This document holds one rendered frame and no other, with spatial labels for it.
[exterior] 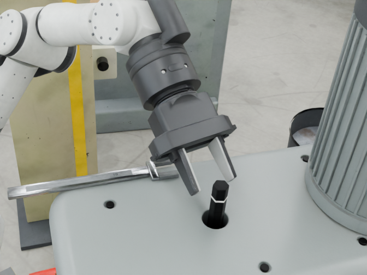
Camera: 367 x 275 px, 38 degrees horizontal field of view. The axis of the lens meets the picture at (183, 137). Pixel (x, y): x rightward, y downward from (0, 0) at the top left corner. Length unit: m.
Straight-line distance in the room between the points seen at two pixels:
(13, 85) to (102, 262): 0.43
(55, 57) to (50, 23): 0.09
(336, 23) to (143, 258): 5.09
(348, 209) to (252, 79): 3.78
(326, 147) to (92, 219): 0.33
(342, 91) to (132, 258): 0.34
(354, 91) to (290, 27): 4.75
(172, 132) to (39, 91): 1.98
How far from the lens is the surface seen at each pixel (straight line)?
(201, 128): 0.71
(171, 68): 0.71
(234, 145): 3.80
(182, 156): 0.70
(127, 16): 0.74
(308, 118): 3.24
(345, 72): 0.69
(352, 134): 0.70
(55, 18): 0.90
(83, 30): 0.84
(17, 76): 1.00
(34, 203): 3.14
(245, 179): 0.81
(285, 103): 4.31
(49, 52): 0.96
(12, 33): 0.93
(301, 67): 4.80
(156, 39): 0.74
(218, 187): 0.70
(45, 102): 2.69
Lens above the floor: 2.45
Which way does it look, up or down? 40 degrees down
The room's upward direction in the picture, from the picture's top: 5 degrees clockwise
